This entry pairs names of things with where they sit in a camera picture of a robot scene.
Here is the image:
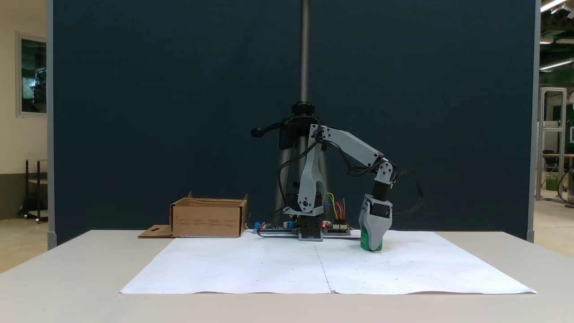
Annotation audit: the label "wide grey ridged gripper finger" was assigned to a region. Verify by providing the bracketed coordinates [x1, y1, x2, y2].
[360, 223, 393, 247]

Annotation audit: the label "green dice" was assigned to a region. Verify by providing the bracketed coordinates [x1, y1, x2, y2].
[361, 229, 383, 252]

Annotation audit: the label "blue circuit board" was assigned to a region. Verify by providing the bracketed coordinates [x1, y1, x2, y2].
[252, 221, 300, 235]

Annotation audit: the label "white paper sheet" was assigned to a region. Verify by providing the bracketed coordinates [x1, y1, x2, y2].
[120, 230, 537, 295]

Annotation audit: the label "brown cardboard box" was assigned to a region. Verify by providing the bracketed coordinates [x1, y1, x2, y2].
[138, 192, 248, 239]

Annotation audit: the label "black office chair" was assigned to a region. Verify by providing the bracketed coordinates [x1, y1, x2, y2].
[543, 149, 561, 180]

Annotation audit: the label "dark blue partition panel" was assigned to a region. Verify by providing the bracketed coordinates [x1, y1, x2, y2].
[47, 0, 541, 246]

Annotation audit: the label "black trolley rack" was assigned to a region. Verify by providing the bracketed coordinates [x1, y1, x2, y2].
[18, 158, 49, 224]

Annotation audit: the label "circuit board with jumper wires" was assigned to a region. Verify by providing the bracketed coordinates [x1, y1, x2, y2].
[323, 219, 352, 236]

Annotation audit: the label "black elbow servo cable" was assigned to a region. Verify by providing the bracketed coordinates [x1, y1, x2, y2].
[324, 138, 387, 177]

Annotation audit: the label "black gripper servo cable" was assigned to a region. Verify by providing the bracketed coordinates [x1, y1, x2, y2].
[391, 170, 423, 217]

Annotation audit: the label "aluminium profile frame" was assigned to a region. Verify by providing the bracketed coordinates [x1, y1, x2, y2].
[536, 86, 568, 202]

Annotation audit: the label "black camera tripod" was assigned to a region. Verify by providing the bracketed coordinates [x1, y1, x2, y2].
[250, 0, 331, 229]

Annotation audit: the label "framed wall window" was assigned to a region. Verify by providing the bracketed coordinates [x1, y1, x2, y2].
[16, 32, 48, 118]

